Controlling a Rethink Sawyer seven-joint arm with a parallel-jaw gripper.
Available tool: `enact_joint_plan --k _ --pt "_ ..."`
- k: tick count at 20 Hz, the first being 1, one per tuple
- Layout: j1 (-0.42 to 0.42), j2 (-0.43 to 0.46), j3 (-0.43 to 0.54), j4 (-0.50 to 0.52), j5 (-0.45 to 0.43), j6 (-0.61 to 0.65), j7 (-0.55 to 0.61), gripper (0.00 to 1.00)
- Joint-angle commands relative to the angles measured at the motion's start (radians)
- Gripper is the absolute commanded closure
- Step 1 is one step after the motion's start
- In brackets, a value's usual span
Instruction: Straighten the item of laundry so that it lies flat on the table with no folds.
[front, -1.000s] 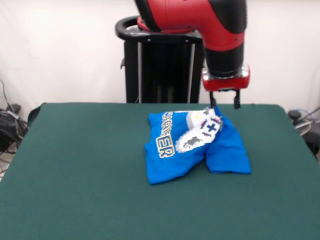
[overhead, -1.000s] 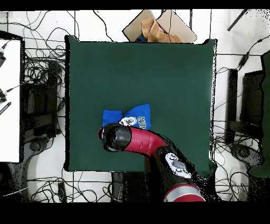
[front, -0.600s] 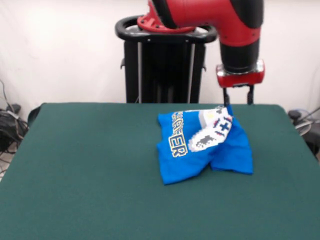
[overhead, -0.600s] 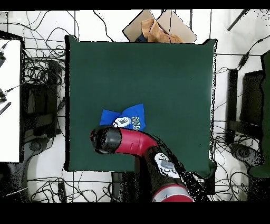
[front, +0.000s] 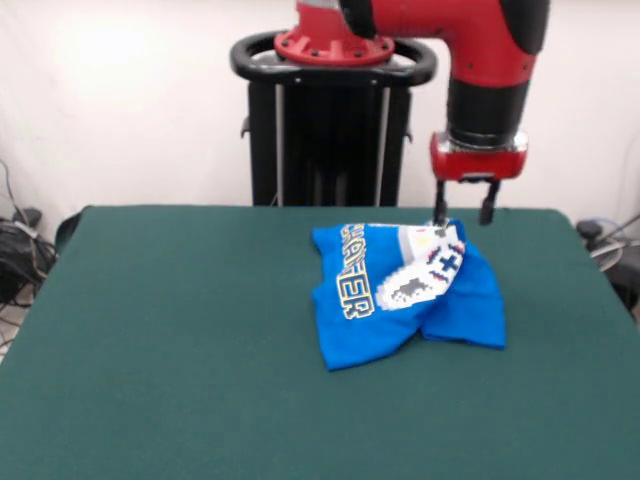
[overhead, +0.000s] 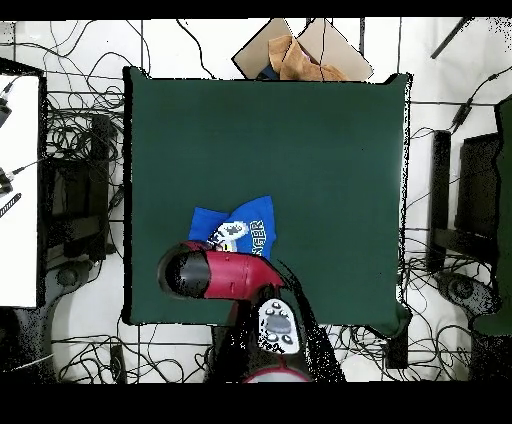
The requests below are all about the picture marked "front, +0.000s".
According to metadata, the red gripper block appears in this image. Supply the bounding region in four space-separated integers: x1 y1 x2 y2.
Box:
429 130 529 227

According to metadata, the black cable tangle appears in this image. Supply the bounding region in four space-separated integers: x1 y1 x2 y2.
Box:
0 159 60 351

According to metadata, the dark green table cloth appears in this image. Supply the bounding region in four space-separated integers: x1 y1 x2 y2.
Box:
0 204 640 480

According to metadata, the blue printed T-shirt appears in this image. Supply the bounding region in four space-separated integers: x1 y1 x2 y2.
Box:
310 217 507 372

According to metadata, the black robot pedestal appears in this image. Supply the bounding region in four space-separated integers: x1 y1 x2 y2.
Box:
229 30 440 207

